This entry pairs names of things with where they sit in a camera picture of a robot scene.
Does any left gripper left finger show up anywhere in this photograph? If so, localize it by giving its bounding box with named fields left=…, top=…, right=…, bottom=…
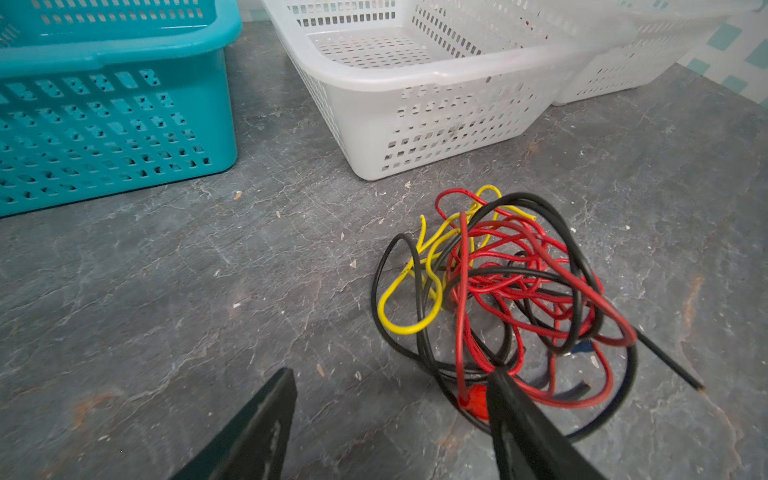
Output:
left=173, top=368, right=297, bottom=479

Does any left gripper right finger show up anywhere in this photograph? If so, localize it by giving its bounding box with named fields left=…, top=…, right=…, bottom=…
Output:
left=486, top=369, right=604, bottom=480

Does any red cable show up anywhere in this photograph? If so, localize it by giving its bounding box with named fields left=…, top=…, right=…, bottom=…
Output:
left=434, top=187, right=638, bottom=421

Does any black cable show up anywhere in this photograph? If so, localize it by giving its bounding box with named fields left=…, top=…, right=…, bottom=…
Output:
left=370, top=191, right=706, bottom=444

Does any yellow cable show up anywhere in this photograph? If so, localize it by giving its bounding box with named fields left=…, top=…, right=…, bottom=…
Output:
left=376, top=184, right=538, bottom=337

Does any teal plastic basket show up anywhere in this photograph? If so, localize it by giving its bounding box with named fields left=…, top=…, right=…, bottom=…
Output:
left=1, top=0, right=242, bottom=217

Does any middle white plastic basket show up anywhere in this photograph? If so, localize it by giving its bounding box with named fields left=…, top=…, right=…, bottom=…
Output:
left=264, top=1, right=637, bottom=181

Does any white plastic basket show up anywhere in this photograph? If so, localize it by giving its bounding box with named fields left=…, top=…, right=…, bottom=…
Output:
left=264, top=1, right=637, bottom=181
left=553, top=0, right=762, bottom=106

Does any right white plastic basket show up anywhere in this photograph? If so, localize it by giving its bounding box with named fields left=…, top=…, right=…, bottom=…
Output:
left=553, top=0, right=762, bottom=106

